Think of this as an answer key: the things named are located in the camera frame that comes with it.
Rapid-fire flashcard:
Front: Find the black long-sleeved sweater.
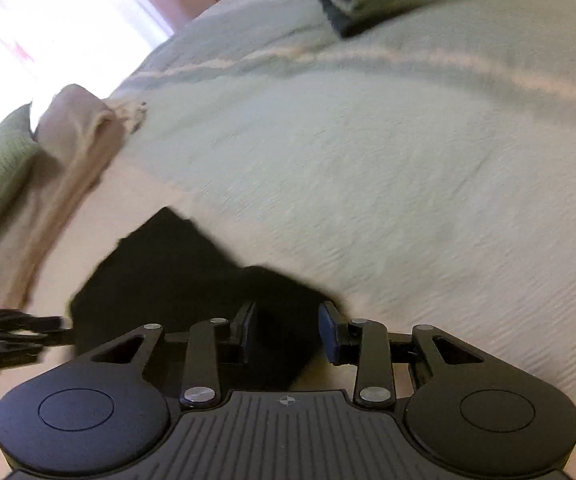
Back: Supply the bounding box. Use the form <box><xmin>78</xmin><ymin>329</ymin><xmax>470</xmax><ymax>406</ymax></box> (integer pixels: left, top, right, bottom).
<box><xmin>70</xmin><ymin>206</ymin><xmax>349</xmax><ymax>391</ymax></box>

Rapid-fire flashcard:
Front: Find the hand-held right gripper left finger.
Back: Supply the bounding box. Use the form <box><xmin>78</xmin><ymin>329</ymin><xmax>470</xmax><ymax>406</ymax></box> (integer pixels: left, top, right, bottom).
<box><xmin>75</xmin><ymin>301</ymin><xmax>257</xmax><ymax>407</ymax></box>

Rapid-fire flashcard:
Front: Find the pale striped bed cover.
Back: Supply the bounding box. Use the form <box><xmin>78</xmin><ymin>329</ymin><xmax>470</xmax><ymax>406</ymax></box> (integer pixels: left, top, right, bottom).
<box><xmin>0</xmin><ymin>0</ymin><xmax>576</xmax><ymax>480</ymax></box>

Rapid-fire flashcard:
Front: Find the beige folded blanket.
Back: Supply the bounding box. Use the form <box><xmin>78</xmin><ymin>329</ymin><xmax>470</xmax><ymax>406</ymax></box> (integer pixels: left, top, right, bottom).
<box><xmin>0</xmin><ymin>84</ymin><xmax>147</xmax><ymax>311</ymax></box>

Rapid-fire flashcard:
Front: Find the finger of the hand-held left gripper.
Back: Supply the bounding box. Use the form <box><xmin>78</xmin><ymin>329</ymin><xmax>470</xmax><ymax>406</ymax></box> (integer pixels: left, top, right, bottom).
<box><xmin>0</xmin><ymin>309</ymin><xmax>74</xmax><ymax>372</ymax></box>

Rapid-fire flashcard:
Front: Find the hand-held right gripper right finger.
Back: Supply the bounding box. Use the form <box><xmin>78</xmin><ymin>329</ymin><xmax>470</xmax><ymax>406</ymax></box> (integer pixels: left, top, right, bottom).
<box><xmin>319</xmin><ymin>301</ymin><xmax>486</xmax><ymax>407</ymax></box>

